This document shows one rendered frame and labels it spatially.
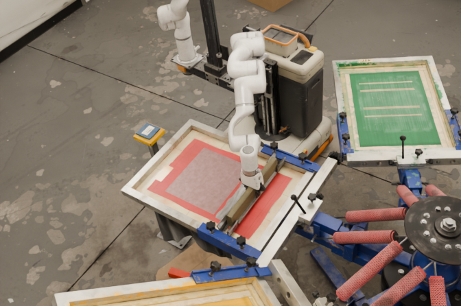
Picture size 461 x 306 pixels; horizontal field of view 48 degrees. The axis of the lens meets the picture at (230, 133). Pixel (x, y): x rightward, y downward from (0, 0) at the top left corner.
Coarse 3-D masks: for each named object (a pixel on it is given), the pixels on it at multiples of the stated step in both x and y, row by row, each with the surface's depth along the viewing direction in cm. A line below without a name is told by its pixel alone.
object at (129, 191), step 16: (192, 128) 290; (208, 128) 284; (176, 144) 282; (160, 160) 273; (144, 176) 266; (304, 176) 253; (128, 192) 258; (160, 208) 248; (288, 208) 240; (192, 224) 240; (272, 224) 235
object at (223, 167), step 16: (192, 144) 282; (208, 144) 281; (176, 160) 275; (192, 160) 274; (208, 160) 272; (224, 160) 271; (240, 160) 270; (208, 176) 264; (224, 176) 263; (240, 176) 262; (272, 192) 252
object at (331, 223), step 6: (318, 216) 229; (324, 216) 229; (330, 216) 228; (312, 222) 229; (318, 222) 227; (324, 222) 226; (330, 222) 226; (336, 222) 226; (342, 222) 226; (324, 228) 227; (330, 228) 224; (336, 228) 223; (330, 234) 227
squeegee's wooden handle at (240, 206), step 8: (272, 160) 253; (264, 168) 250; (272, 168) 253; (264, 176) 248; (264, 184) 251; (248, 192) 240; (240, 200) 238; (248, 200) 241; (232, 208) 235; (240, 208) 236; (232, 216) 232; (240, 216) 239; (232, 224) 235
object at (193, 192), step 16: (176, 176) 266; (192, 176) 265; (160, 192) 260; (176, 192) 259; (192, 192) 258; (208, 192) 257; (224, 192) 256; (192, 208) 251; (208, 208) 250; (256, 208) 247; (240, 224) 241; (256, 224) 240
